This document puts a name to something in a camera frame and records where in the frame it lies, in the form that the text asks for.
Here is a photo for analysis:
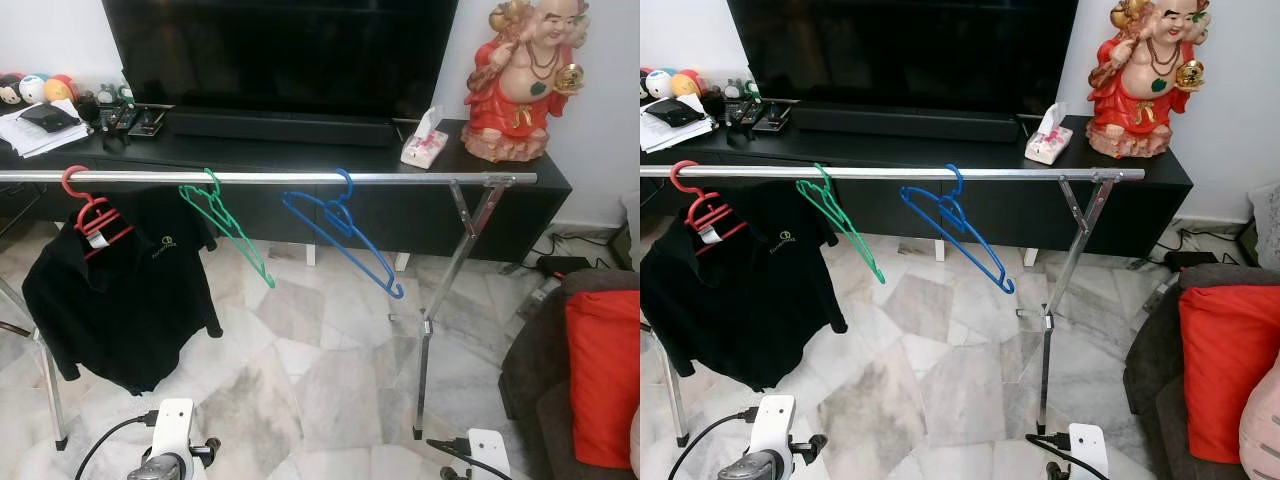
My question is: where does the green plastic hanger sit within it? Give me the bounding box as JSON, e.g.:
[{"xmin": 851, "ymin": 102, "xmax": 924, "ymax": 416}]
[
  {"xmin": 797, "ymin": 163, "xmax": 887, "ymax": 284},
  {"xmin": 178, "ymin": 168, "xmax": 276, "ymax": 289}
]

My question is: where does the dark grey fabric sofa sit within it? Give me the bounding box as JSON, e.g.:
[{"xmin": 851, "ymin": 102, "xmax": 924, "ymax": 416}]
[
  {"xmin": 498, "ymin": 265, "xmax": 641, "ymax": 480},
  {"xmin": 1122, "ymin": 262, "xmax": 1280, "ymax": 480}
]

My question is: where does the pink white tissue box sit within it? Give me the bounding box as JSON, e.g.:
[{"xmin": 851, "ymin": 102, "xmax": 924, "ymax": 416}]
[
  {"xmin": 400, "ymin": 105, "xmax": 449, "ymax": 169},
  {"xmin": 1025, "ymin": 100, "xmax": 1074, "ymax": 166}
]

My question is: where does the red cushion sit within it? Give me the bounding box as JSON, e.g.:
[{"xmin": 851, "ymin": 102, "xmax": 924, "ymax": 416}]
[
  {"xmin": 1178, "ymin": 285, "xmax": 1280, "ymax": 464},
  {"xmin": 565, "ymin": 290, "xmax": 641, "ymax": 469}
]

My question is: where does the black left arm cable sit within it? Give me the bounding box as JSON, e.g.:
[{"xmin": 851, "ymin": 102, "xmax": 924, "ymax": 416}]
[
  {"xmin": 75, "ymin": 409, "xmax": 161, "ymax": 480},
  {"xmin": 668, "ymin": 404, "xmax": 761, "ymax": 480}
]

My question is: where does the pink cat face pillow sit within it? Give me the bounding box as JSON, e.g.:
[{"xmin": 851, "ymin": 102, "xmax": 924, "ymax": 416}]
[{"xmin": 1238, "ymin": 378, "xmax": 1280, "ymax": 480}]

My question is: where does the red plastic hanger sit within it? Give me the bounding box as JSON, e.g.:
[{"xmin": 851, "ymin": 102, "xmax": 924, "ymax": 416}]
[
  {"xmin": 61, "ymin": 164, "xmax": 137, "ymax": 262},
  {"xmin": 669, "ymin": 159, "xmax": 750, "ymax": 247}
]

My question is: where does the black shirt with fonemax print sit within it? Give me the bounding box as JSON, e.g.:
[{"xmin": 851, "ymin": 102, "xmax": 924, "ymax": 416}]
[
  {"xmin": 22, "ymin": 185, "xmax": 223, "ymax": 396},
  {"xmin": 640, "ymin": 180, "xmax": 849, "ymax": 393}
]

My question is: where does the blue plastic hanger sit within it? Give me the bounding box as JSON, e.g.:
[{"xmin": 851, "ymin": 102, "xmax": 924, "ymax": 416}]
[
  {"xmin": 282, "ymin": 168, "xmax": 406, "ymax": 301},
  {"xmin": 900, "ymin": 163, "xmax": 1016, "ymax": 296}
]

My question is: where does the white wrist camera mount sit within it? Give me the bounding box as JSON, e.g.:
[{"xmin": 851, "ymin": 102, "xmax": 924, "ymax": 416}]
[
  {"xmin": 750, "ymin": 393, "xmax": 798, "ymax": 461},
  {"xmin": 150, "ymin": 398, "xmax": 196, "ymax": 463},
  {"xmin": 467, "ymin": 428, "xmax": 513, "ymax": 480},
  {"xmin": 1068, "ymin": 423, "xmax": 1111, "ymax": 480}
]

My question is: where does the black soundbar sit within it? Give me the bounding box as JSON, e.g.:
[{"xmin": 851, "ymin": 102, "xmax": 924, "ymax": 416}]
[
  {"xmin": 792, "ymin": 102, "xmax": 1021, "ymax": 143},
  {"xmin": 165, "ymin": 108, "xmax": 398, "ymax": 148}
]

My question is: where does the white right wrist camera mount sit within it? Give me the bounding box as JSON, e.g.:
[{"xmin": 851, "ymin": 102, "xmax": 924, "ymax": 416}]
[
  {"xmin": 467, "ymin": 428, "xmax": 513, "ymax": 480},
  {"xmin": 1068, "ymin": 423, "xmax": 1111, "ymax": 480}
]

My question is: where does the red laughing buddha statue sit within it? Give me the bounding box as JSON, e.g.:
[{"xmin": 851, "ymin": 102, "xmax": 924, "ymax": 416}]
[
  {"xmin": 1085, "ymin": 0, "xmax": 1211, "ymax": 159},
  {"xmin": 462, "ymin": 0, "xmax": 591, "ymax": 163}
]

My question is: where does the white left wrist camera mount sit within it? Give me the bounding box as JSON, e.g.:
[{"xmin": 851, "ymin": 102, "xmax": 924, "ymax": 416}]
[
  {"xmin": 750, "ymin": 393, "xmax": 798, "ymax": 461},
  {"xmin": 150, "ymin": 398, "xmax": 196, "ymax": 463}
]

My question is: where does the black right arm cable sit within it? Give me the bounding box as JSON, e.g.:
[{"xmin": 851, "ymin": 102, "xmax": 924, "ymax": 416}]
[
  {"xmin": 427, "ymin": 436, "xmax": 516, "ymax": 480},
  {"xmin": 1025, "ymin": 431, "xmax": 1101, "ymax": 480}
]

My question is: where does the black flat television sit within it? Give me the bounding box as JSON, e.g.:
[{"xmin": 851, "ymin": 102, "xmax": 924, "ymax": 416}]
[
  {"xmin": 100, "ymin": 0, "xmax": 461, "ymax": 123},
  {"xmin": 727, "ymin": 0, "xmax": 1079, "ymax": 116}
]

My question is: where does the silver metal clothes rack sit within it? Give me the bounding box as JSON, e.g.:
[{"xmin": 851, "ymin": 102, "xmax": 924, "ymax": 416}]
[
  {"xmin": 640, "ymin": 163, "xmax": 1146, "ymax": 448},
  {"xmin": 0, "ymin": 168, "xmax": 538, "ymax": 451}
]

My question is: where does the black wallet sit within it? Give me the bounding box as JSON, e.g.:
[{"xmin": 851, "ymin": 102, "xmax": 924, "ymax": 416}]
[
  {"xmin": 645, "ymin": 97, "xmax": 706, "ymax": 128},
  {"xmin": 18, "ymin": 102, "xmax": 81, "ymax": 134}
]

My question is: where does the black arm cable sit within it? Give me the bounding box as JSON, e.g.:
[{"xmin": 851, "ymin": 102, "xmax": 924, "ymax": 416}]
[
  {"xmin": 1025, "ymin": 431, "xmax": 1101, "ymax": 480},
  {"xmin": 668, "ymin": 404, "xmax": 761, "ymax": 480},
  {"xmin": 75, "ymin": 409, "xmax": 161, "ymax": 480},
  {"xmin": 427, "ymin": 436, "xmax": 516, "ymax": 480}
]

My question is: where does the black television console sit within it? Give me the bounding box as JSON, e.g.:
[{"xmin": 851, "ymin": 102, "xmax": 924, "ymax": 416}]
[
  {"xmin": 0, "ymin": 118, "xmax": 573, "ymax": 266},
  {"xmin": 640, "ymin": 112, "xmax": 1194, "ymax": 261}
]

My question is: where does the black power adapter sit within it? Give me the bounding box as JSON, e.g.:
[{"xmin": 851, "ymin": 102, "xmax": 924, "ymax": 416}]
[
  {"xmin": 1159, "ymin": 249, "xmax": 1220, "ymax": 274},
  {"xmin": 536, "ymin": 254, "xmax": 594, "ymax": 279}
]

